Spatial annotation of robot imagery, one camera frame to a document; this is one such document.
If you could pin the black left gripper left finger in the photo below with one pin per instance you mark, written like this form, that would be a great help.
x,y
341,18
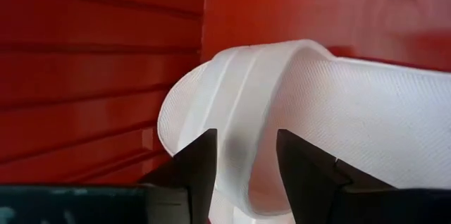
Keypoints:
x,y
199,167

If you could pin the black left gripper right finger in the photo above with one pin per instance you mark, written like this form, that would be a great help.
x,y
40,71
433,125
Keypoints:
x,y
306,174

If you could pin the light pink slide sandal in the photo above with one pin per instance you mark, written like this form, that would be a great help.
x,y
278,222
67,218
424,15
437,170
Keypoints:
x,y
352,111

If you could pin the red plastic bin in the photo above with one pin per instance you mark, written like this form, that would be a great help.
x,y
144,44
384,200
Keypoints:
x,y
88,76

